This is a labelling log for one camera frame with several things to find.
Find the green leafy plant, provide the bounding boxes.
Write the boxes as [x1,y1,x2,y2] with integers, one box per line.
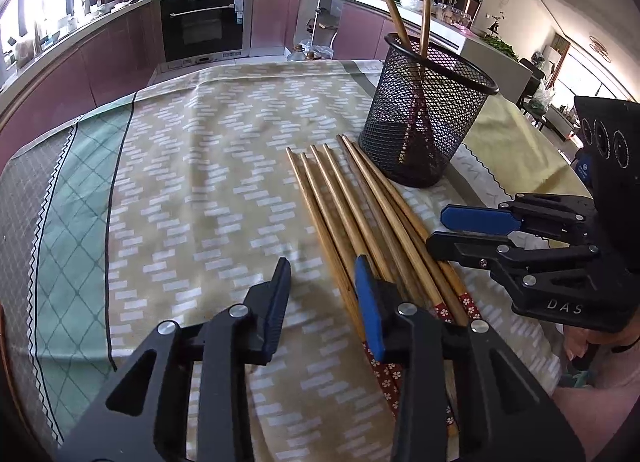
[486,35,520,60]

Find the black built-in oven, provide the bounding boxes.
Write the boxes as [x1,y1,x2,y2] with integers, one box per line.
[160,0,249,64]

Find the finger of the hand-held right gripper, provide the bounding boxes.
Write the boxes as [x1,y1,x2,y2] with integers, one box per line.
[426,231,640,334]
[440,193,599,246]

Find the person's right hand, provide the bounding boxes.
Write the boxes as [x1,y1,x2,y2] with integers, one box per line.
[562,323,613,368]

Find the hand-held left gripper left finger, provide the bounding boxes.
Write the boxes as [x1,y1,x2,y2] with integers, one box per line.
[55,257,292,462]

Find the pink kitchen cabinets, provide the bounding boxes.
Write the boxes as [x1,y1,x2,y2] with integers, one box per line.
[0,0,426,163]

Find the person's right forearm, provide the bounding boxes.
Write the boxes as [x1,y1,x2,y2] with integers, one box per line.
[597,329,640,390]

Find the glass bottles on floor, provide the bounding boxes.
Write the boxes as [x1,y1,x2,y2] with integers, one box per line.
[287,44,333,62]

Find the beige patterned tablecloth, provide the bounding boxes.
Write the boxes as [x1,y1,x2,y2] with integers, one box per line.
[0,58,591,462]

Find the dark dining chair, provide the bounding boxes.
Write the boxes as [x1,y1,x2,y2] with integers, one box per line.
[517,57,547,110]

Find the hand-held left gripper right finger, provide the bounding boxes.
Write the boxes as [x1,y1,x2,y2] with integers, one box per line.
[354,255,586,462]

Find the yellow tablecloth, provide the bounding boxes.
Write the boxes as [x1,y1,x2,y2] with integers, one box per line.
[460,92,593,205]

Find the black mesh utensil holder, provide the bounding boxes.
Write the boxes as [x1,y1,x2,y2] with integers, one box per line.
[358,32,500,189]

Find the person's leg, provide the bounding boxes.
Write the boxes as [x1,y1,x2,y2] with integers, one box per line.
[552,384,640,462]

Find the wooden stool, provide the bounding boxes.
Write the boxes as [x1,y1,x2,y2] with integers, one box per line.
[306,8,342,46]

